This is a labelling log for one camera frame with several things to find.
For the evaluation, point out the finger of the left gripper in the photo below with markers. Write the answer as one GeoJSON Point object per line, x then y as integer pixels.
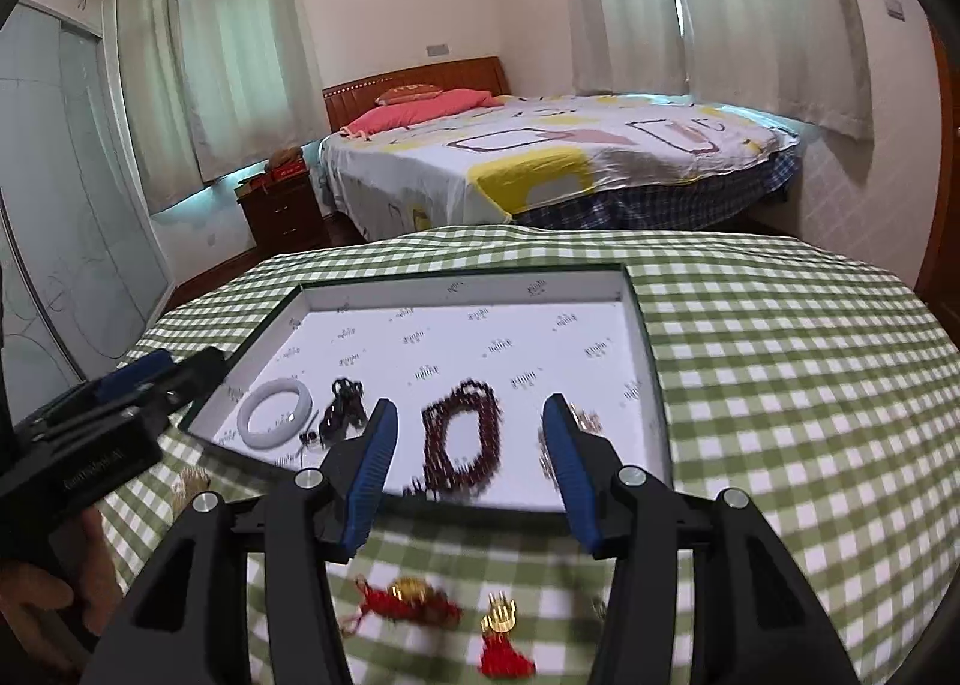
{"type": "Point", "coordinates": [188, 380]}
{"type": "Point", "coordinates": [130, 377]}

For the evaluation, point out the white curtain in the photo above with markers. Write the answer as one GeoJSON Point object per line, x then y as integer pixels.
{"type": "Point", "coordinates": [211, 86]}
{"type": "Point", "coordinates": [803, 59]}

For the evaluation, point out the green checkered tablecloth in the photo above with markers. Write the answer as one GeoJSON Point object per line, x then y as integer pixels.
{"type": "Point", "coordinates": [819, 385]}

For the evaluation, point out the white jade bangle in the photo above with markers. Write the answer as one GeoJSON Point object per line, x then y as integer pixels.
{"type": "Point", "coordinates": [273, 413]}

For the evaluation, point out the green white gift box tray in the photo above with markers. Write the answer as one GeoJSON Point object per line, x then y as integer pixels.
{"type": "Point", "coordinates": [412, 339]}

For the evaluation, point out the wooden door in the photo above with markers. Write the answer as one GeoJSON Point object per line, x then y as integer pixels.
{"type": "Point", "coordinates": [937, 283]}

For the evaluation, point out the bed with patterned sheet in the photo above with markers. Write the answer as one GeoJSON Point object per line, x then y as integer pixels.
{"type": "Point", "coordinates": [607, 162]}

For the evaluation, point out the right white curtain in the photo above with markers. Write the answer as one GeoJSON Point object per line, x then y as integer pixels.
{"type": "Point", "coordinates": [803, 59]}

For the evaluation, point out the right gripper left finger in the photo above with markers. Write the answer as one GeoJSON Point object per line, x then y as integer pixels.
{"type": "Point", "coordinates": [326, 513]}

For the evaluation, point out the glass sliding wardrobe door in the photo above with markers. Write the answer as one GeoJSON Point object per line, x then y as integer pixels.
{"type": "Point", "coordinates": [81, 274]}

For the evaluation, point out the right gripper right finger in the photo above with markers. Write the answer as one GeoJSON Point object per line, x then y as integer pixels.
{"type": "Point", "coordinates": [610, 504]}

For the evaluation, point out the gold crown red tassel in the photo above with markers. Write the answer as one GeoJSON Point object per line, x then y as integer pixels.
{"type": "Point", "coordinates": [499, 659]}

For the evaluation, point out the black bead tassel pendant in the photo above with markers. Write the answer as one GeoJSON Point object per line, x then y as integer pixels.
{"type": "Point", "coordinates": [344, 413]}

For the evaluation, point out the red knot gold charm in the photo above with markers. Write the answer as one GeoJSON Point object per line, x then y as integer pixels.
{"type": "Point", "coordinates": [405, 600]}

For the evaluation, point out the dark wooden nightstand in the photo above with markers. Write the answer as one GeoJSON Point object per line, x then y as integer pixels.
{"type": "Point", "coordinates": [280, 206]}

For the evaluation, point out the pink pillow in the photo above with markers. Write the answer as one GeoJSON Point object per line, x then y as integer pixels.
{"type": "Point", "coordinates": [420, 111]}

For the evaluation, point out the left white curtain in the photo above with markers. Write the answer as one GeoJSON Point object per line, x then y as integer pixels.
{"type": "Point", "coordinates": [211, 86]}

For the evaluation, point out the orange patterned pillow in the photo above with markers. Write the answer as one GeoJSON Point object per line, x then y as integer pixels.
{"type": "Point", "coordinates": [408, 93]}

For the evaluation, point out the wooden headboard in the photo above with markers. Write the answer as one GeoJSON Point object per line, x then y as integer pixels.
{"type": "Point", "coordinates": [345, 102]}

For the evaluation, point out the gold pearl brooch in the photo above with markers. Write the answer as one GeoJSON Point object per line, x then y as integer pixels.
{"type": "Point", "coordinates": [559, 418]}

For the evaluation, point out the person left hand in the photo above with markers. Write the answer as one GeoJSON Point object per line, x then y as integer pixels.
{"type": "Point", "coordinates": [29, 592]}

